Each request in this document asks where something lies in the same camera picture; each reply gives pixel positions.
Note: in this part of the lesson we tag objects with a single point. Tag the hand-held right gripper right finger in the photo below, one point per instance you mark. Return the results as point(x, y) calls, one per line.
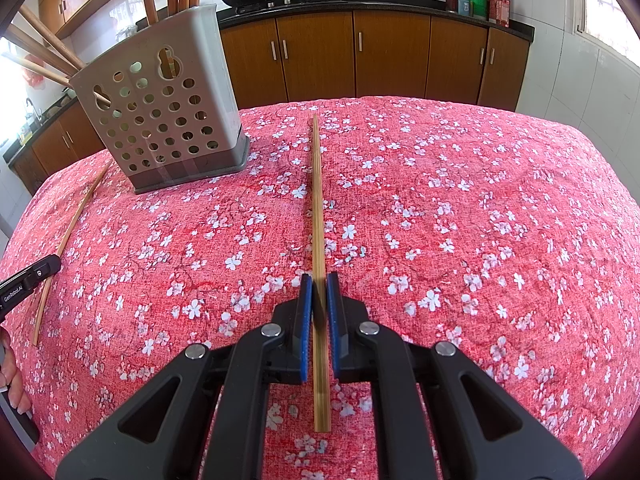
point(335, 330)

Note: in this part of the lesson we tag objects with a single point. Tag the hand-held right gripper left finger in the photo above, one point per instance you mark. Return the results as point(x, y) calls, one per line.
point(306, 330)

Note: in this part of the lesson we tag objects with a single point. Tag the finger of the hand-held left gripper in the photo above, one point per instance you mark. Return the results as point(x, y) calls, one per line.
point(30, 282)

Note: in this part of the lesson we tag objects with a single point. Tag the grey perforated plastic utensil holder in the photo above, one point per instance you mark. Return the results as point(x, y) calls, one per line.
point(200, 25)

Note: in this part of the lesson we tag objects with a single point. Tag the person's left hand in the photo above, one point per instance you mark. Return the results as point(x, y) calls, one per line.
point(12, 375)

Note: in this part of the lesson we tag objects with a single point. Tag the red floral tablecloth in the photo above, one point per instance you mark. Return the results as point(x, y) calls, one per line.
point(450, 235)

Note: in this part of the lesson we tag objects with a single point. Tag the yellow bottle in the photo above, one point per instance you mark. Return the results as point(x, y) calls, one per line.
point(25, 131)

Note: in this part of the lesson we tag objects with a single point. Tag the metal faucet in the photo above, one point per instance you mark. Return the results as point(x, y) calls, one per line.
point(34, 110)

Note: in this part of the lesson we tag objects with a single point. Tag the red hanging plastic bag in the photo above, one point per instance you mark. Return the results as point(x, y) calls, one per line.
point(36, 78)

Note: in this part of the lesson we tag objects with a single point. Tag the brown kitchen base cabinets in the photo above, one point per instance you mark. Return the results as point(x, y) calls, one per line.
point(390, 55)

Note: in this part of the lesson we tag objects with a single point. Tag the gas stove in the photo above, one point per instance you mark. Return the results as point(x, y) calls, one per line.
point(300, 3)

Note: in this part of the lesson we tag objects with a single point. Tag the black kitchen countertop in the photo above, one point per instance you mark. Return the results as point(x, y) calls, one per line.
point(400, 5)

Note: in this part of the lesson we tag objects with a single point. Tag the green container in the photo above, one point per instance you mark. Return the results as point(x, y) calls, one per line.
point(472, 0)

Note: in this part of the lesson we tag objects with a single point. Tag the red box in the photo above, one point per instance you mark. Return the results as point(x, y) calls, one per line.
point(501, 7)

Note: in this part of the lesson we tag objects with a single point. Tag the window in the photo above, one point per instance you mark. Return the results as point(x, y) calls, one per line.
point(605, 5)

